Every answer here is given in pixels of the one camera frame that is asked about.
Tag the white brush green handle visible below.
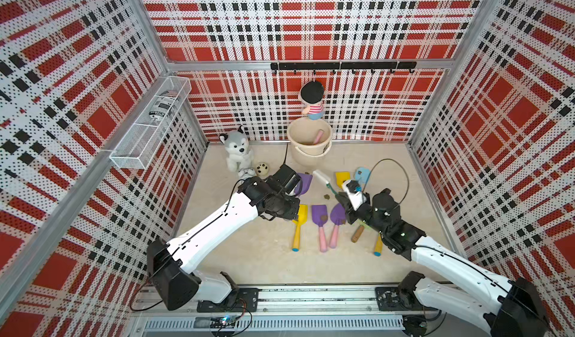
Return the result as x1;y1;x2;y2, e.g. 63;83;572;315
312;169;338;196

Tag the yellow trowel wooden handle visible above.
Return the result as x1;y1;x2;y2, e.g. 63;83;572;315
335;172;351;189

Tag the green circuit board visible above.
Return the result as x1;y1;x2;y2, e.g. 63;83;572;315
193;316;237;330

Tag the light blue hand trowel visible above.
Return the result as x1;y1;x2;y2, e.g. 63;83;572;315
353;167;371;188

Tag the purple pointed trowel right row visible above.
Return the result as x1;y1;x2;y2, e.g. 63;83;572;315
329;204;347;249

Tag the grey white husky plush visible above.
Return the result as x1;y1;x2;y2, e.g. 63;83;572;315
219;126;256;180

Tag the green trowel yellow handle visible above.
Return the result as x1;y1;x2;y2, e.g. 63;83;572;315
373;232;383;257

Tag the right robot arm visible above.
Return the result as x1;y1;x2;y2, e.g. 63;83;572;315
335;190;550;336

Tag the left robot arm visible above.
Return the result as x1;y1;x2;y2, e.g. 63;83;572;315
146;164;301;311

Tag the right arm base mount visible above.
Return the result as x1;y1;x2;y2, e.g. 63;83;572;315
375;271;437;312

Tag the light green trowel wooden handle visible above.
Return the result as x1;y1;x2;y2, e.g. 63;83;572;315
350;220;365;244

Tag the doll with black hat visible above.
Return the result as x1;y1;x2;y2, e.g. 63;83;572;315
299;81;325;121

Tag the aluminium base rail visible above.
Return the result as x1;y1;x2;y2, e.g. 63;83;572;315
127;284;483;336

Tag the purple square trowel pink handle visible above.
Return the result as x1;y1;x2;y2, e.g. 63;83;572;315
313;130;324;145

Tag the can in shelf basket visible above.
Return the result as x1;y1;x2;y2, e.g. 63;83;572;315
148;90;178;121

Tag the purple square trowel row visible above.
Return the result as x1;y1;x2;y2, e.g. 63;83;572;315
293;173;313;196
311;205;328;253

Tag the panda face squishy ball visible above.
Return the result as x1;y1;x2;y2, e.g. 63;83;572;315
255;163;270;178

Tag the black hook rail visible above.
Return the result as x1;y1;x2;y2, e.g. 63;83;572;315
270;61;417;71

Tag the beige plastic bucket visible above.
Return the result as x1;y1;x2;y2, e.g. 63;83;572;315
287;117;332;167

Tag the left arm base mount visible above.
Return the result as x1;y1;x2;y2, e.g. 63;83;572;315
194;272;259;313

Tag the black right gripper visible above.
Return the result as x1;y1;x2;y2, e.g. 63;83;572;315
335;192;388;238

